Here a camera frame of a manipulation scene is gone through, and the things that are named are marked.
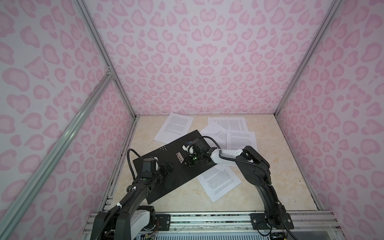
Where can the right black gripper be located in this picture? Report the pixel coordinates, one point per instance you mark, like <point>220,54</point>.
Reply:
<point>190,163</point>

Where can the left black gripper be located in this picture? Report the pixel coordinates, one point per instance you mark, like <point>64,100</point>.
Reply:
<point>166,172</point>

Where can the blue A4 clip folder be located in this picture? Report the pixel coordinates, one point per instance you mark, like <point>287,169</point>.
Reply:
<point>179,166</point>

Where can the printed sheet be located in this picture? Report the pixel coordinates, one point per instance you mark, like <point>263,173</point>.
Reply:
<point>230,123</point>
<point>218,181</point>
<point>216,132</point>
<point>238,140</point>
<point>173,128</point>

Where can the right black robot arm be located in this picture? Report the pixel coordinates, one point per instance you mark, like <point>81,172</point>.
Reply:
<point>255,169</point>

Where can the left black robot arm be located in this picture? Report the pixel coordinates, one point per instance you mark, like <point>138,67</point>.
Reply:
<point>116,222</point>

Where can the metal folder clip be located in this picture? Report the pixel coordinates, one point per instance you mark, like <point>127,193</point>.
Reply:
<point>180,157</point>

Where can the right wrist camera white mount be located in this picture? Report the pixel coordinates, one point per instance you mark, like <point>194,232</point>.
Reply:
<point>187,146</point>

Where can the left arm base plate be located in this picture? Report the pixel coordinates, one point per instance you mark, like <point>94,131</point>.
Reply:
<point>163,222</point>

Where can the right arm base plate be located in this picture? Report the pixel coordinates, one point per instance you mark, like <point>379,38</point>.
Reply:
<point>260,221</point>

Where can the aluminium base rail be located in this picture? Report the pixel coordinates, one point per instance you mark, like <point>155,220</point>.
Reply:
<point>309,225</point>

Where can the aluminium frame diagonal bar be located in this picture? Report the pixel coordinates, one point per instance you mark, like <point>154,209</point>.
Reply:
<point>21,204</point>

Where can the aluminium frame left post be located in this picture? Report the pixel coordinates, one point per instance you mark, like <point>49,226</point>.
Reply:
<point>91,26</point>

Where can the aluminium frame post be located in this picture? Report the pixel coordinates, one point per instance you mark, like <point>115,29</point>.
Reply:
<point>91,26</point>
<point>327,21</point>

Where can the aluminium frame right post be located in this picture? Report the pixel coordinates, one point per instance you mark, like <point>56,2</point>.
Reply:
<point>327,21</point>

